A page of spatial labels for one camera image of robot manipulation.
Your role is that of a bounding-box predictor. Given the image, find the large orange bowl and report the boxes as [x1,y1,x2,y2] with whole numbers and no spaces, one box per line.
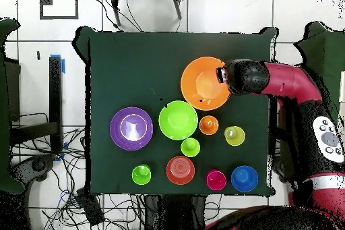
[180,56,232,111]

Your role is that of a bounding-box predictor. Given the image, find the green bowl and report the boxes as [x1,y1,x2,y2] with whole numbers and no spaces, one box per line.
[158,100,199,141]

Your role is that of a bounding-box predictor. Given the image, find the lime cup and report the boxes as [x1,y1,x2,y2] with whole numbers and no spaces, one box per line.
[180,137,201,158]

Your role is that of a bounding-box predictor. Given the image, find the orange cup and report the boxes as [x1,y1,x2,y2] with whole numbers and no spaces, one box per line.
[199,115,220,136]

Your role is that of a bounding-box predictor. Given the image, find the purple bowl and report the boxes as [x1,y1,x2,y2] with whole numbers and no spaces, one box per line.
[109,106,154,152]

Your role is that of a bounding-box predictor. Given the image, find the red-orange bowl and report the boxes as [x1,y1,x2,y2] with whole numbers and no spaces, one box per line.
[166,155,195,185]

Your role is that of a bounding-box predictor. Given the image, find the dark green tablecloth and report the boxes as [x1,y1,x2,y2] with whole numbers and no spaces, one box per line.
[71,26,279,198]

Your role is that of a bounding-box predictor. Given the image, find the yellow cup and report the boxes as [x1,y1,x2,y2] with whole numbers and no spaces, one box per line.
[224,125,246,147]

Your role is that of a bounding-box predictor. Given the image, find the green cup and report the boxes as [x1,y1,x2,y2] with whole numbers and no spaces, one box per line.
[131,164,152,186]

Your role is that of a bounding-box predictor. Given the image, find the pink cup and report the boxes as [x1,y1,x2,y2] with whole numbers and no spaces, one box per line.
[206,169,227,191]

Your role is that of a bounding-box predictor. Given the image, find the blue bowl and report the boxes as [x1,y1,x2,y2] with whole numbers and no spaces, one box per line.
[230,165,259,193]

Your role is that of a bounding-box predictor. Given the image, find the blue tape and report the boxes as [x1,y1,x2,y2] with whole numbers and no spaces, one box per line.
[49,53,66,74]

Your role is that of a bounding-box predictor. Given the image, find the dark grey chair base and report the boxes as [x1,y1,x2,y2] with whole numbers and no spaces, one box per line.
[11,154,56,185]
[272,155,293,182]

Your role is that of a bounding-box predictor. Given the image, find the black stand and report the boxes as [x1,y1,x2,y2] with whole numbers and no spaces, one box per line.
[11,55,63,155]

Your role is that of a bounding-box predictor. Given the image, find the black power box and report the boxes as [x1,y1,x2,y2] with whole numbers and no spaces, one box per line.
[75,188,105,227]

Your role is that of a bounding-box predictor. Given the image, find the green cloth covered table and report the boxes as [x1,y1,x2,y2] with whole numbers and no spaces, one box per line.
[294,21,345,125]
[0,17,26,195]

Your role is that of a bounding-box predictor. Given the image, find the white box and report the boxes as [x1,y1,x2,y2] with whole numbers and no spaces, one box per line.
[340,70,345,104]

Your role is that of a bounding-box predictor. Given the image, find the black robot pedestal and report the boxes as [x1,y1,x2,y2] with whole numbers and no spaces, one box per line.
[144,194,208,230]

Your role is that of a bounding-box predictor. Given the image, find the tangled floor cables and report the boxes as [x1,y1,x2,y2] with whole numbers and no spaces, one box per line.
[13,112,146,230]

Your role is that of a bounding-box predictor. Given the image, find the black post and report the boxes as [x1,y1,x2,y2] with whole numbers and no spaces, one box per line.
[270,43,279,155]

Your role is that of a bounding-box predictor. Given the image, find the black cable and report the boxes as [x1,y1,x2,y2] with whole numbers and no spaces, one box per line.
[91,0,144,32]

